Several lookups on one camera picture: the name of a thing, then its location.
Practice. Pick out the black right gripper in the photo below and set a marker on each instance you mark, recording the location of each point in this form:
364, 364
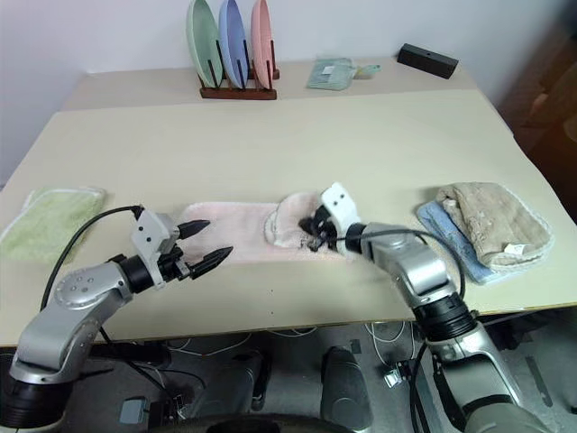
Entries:
328, 227

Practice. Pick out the green plate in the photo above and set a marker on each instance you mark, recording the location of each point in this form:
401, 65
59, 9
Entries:
203, 40

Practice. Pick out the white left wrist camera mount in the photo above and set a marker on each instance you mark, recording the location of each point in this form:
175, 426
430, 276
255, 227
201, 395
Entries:
149, 230

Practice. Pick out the light blue towel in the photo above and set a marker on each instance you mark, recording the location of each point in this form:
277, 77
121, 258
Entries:
451, 245

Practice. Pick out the black rectangular box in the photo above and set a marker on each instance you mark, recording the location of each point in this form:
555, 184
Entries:
426, 61

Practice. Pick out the small grey floor device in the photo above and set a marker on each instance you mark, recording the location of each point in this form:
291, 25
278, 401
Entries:
134, 411

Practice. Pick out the blue plate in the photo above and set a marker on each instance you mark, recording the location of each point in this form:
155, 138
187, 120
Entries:
232, 36

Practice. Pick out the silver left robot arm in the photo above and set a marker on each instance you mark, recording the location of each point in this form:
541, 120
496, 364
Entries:
67, 306

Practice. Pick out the beige towel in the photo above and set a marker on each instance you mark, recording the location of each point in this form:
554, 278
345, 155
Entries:
491, 221

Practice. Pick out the dark rounded robot foot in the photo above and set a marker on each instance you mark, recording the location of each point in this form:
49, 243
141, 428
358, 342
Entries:
243, 379
345, 383

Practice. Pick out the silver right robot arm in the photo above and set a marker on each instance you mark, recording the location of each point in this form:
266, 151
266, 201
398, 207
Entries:
419, 275

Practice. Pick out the pink towel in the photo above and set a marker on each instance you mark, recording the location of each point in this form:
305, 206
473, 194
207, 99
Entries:
234, 230

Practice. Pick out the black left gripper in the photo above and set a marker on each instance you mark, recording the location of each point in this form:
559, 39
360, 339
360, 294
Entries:
173, 268

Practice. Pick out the pink plate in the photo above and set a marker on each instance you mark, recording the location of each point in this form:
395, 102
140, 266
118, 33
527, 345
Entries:
260, 36

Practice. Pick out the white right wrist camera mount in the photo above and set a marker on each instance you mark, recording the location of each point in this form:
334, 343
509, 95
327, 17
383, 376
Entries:
341, 205

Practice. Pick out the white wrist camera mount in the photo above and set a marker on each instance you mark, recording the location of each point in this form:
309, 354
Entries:
341, 205
149, 230

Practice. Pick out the light green towel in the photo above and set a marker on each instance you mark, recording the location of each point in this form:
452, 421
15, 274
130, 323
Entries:
49, 221

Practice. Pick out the dark brown furniture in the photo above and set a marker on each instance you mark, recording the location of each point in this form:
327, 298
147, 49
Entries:
552, 104

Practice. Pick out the folded teal towel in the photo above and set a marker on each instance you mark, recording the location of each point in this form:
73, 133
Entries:
329, 74

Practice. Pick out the small green brush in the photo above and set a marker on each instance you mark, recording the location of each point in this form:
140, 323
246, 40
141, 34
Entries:
369, 70

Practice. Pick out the dark wooden plate rack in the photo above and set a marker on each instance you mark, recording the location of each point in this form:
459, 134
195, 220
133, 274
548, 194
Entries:
239, 93

